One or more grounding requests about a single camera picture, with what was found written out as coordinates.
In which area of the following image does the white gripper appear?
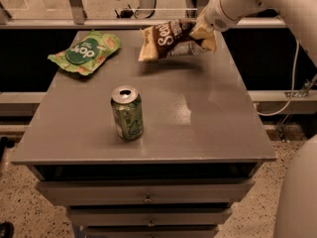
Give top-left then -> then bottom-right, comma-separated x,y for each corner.
189,0 -> 243,52

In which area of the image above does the brown chip bag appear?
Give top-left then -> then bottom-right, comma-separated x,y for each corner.
139,20 -> 209,61

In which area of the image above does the green soda can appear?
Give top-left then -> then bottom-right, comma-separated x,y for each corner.
111,85 -> 144,141

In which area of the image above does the green chip bag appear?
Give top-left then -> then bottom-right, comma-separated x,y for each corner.
48,30 -> 121,75

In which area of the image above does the grey drawer cabinet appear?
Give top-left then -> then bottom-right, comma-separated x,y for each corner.
11,29 -> 277,238

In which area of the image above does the top drawer front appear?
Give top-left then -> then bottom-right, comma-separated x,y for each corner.
37,178 -> 255,206

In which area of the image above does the drawer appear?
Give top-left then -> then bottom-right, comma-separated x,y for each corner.
84,226 -> 219,238
67,207 -> 232,226
37,178 -> 255,206

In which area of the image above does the bottom drawer front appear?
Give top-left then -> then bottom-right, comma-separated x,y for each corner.
84,226 -> 219,238

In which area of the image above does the middle drawer front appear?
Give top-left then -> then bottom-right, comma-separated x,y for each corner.
67,207 -> 232,226

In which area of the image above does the black cable on floor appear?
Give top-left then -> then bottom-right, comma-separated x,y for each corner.
114,0 -> 157,20

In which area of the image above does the white cable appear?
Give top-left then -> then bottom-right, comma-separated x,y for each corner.
258,39 -> 301,117

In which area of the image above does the metal window rail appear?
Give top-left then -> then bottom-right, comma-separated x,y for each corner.
0,17 -> 286,30

